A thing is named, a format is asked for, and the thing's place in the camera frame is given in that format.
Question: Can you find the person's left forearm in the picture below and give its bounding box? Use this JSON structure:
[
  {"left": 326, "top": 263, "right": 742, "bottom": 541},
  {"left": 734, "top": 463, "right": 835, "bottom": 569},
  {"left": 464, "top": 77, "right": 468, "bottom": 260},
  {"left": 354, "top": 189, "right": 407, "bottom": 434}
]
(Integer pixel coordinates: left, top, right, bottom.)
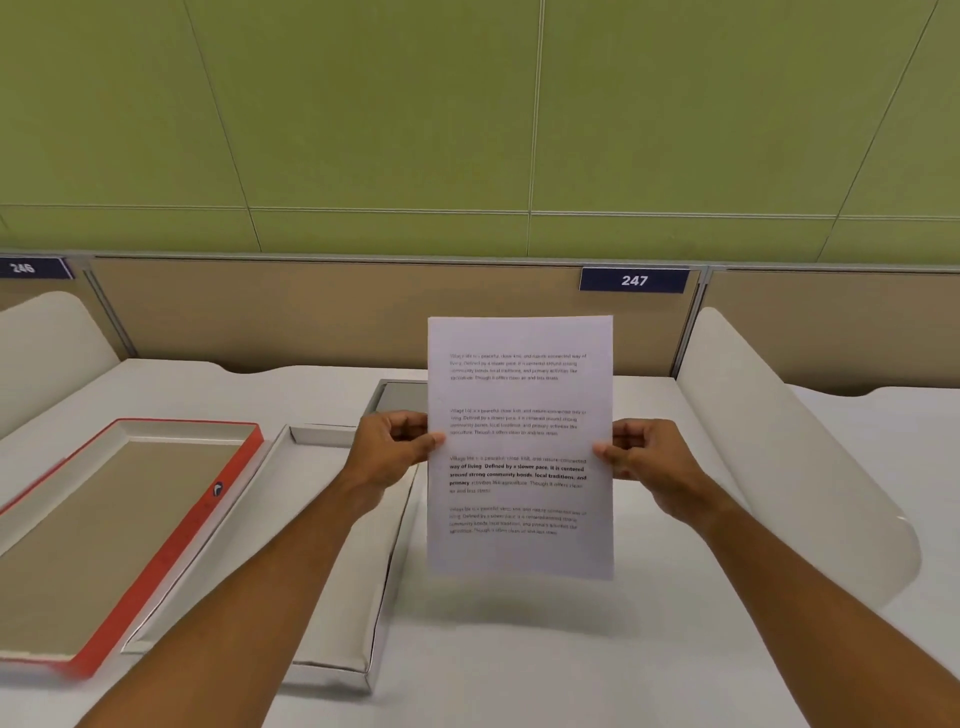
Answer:
[{"left": 75, "top": 480, "right": 385, "bottom": 728}]

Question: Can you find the person's right hand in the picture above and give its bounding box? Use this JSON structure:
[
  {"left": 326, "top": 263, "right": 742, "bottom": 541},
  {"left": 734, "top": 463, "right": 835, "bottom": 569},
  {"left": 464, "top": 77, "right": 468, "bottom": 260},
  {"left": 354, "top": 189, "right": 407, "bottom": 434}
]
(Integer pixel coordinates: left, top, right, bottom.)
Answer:
[{"left": 591, "top": 418, "right": 713, "bottom": 527}]

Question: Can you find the white curved desk divider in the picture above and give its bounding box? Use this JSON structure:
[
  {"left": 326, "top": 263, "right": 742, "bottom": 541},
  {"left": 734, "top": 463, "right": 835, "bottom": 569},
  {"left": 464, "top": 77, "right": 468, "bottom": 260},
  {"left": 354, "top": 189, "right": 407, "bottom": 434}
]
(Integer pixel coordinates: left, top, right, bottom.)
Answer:
[
  {"left": 0, "top": 290, "right": 122, "bottom": 441},
  {"left": 674, "top": 306, "right": 923, "bottom": 611}
]

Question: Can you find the person's right forearm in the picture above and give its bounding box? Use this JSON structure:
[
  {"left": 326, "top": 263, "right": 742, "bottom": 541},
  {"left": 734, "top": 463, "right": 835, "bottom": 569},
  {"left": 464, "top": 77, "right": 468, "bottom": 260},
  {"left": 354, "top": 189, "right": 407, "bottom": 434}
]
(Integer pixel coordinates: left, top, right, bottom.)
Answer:
[{"left": 693, "top": 496, "right": 960, "bottom": 728}]

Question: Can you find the white cardboard box tray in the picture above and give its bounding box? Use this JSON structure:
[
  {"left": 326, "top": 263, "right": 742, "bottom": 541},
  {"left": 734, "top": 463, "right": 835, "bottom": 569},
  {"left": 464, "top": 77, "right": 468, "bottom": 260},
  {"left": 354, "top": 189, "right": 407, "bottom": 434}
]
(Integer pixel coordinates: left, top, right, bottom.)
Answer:
[{"left": 120, "top": 423, "right": 423, "bottom": 693}]

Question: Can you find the grey flat tray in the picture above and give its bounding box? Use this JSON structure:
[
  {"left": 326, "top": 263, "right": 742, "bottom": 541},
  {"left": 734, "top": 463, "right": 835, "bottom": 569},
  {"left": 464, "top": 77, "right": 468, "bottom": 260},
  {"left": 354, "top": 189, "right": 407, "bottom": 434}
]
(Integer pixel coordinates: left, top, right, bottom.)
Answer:
[{"left": 364, "top": 378, "right": 430, "bottom": 421}]

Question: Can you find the red cardboard box lid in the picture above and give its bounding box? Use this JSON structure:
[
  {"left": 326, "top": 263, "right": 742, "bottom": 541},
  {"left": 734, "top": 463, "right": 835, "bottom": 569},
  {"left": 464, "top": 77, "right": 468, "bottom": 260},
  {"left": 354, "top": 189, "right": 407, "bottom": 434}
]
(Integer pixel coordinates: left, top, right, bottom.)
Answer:
[{"left": 0, "top": 417, "right": 266, "bottom": 681}]

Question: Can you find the person's left hand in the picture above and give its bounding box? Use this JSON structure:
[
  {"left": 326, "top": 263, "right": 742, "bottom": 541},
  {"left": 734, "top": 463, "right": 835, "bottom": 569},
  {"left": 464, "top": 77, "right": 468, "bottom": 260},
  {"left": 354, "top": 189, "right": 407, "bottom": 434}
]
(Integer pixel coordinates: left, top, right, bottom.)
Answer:
[{"left": 340, "top": 410, "right": 447, "bottom": 519}]

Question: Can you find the white printed paper sheet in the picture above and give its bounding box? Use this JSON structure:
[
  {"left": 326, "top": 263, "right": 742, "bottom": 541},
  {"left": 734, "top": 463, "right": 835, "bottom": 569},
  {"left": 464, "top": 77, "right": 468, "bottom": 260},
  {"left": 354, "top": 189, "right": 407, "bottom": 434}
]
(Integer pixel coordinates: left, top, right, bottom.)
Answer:
[{"left": 426, "top": 315, "right": 615, "bottom": 582}]

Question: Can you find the beige desk partition panel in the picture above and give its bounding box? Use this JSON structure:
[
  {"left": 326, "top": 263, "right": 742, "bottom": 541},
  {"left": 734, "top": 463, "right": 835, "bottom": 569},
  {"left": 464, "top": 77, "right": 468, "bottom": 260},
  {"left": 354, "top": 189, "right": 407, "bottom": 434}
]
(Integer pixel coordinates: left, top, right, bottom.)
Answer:
[
  {"left": 0, "top": 276, "right": 130, "bottom": 363},
  {"left": 696, "top": 267, "right": 960, "bottom": 399},
  {"left": 86, "top": 256, "right": 708, "bottom": 378}
]

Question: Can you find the blue number label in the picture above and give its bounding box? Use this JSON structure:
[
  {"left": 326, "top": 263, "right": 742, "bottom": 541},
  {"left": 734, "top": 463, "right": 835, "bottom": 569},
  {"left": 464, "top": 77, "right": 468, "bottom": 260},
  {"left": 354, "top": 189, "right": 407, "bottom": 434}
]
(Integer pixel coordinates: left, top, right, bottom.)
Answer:
[
  {"left": 579, "top": 266, "right": 691, "bottom": 294},
  {"left": 0, "top": 256, "right": 75, "bottom": 282}
]

